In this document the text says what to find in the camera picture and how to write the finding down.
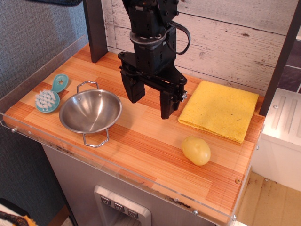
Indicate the grey toy fridge cabinet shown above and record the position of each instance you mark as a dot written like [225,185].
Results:
[78,180]

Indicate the yellow plastic potato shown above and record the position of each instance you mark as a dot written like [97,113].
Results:
[196,150]

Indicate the white toy sink unit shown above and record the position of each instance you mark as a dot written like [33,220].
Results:
[278,153]

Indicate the teal scrub brush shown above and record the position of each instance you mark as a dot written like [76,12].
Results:
[47,101]

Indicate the clear acrylic table guard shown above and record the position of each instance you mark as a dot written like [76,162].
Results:
[142,146]

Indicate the dark frame post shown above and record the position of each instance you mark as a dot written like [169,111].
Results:
[283,57]
[95,29]

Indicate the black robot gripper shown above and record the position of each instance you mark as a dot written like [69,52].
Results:
[154,66]

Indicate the dark left frame post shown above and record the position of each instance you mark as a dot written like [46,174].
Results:
[95,29]

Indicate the silver dispenser panel with buttons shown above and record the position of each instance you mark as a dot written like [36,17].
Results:
[116,210]

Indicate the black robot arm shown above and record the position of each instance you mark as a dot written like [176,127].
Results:
[153,34]

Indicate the yellow folded cloth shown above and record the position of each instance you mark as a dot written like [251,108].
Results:
[220,110]

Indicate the dark right frame post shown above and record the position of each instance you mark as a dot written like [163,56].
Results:
[283,57]

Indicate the stainless steel bowl with handles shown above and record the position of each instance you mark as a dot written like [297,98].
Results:
[90,110]

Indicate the black and yellow fabric item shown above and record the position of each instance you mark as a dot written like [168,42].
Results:
[9,217]

